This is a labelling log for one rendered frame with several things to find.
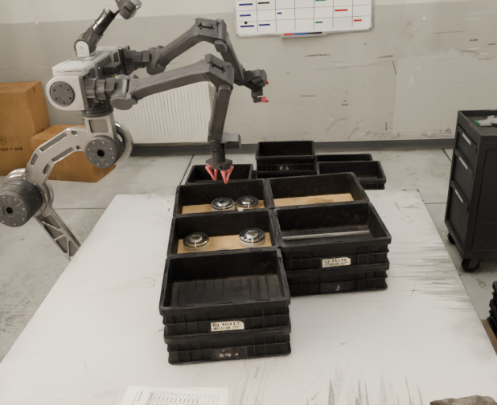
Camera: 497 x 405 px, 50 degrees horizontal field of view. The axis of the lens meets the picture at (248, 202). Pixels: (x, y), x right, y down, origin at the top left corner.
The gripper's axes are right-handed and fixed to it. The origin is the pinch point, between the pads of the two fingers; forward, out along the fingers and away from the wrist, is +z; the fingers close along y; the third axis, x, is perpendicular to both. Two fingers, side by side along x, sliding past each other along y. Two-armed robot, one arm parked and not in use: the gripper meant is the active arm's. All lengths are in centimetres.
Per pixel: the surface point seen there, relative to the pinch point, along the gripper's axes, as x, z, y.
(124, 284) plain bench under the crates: 53, 26, 9
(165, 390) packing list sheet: 84, 25, -44
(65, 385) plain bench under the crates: 100, 26, -16
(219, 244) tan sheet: 25.5, 13.5, -18.3
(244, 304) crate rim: 60, 3, -57
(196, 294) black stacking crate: 55, 13, -32
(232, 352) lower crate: 63, 22, -53
